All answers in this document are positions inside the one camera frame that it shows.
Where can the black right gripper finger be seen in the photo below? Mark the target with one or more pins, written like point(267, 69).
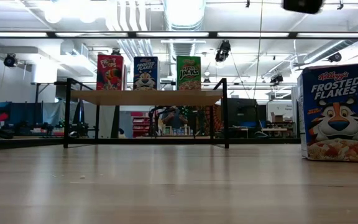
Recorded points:
point(303, 5)

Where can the Frosted Flakes cereal box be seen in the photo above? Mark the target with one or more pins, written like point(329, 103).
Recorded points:
point(337, 118)
point(145, 74)

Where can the Apple Jacks cereal box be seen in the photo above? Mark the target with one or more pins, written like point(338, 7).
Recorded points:
point(189, 74)

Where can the Froot Loops cereal box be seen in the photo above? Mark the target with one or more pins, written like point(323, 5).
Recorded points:
point(110, 73)

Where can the black ceiling spotlight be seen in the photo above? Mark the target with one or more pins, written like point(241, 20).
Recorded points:
point(334, 57)
point(222, 49)
point(10, 60)
point(277, 79)
point(116, 51)

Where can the white sign board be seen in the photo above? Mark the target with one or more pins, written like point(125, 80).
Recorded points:
point(280, 107)

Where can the cardboard box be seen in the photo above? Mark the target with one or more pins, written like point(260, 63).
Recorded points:
point(277, 117)

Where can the black cabinet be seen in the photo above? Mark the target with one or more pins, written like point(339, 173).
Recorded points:
point(242, 109)

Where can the light wooden desk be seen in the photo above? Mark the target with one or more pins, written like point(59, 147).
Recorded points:
point(273, 129)

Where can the orange patterned cloth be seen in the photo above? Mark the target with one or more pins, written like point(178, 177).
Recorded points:
point(217, 119)

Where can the person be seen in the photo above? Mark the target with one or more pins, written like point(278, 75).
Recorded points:
point(175, 119)

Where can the red shelving unit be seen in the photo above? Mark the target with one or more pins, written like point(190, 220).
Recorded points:
point(141, 124)

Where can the grey tarp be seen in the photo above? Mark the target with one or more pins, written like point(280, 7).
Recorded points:
point(54, 112)

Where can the blue partition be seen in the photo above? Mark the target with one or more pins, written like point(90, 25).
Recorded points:
point(17, 112)

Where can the wooden shelf with black frame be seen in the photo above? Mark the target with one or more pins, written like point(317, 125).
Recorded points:
point(148, 97)

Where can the black table edge rail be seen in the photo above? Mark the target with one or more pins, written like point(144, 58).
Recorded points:
point(26, 143)

